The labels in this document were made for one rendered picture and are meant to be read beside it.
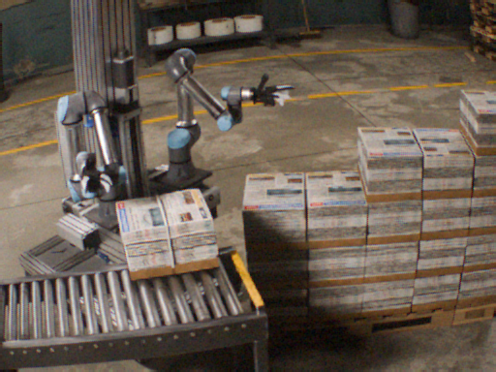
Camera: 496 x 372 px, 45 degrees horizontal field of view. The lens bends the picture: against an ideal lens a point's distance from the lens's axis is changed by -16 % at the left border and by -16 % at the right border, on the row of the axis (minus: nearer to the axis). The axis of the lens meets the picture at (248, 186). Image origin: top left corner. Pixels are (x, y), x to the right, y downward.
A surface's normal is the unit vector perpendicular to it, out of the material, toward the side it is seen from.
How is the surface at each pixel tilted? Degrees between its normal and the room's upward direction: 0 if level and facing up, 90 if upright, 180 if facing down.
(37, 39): 90
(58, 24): 90
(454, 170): 90
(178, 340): 90
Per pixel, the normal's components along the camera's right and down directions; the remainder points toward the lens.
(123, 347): 0.25, 0.41
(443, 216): -0.05, 0.44
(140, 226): -0.06, -0.90
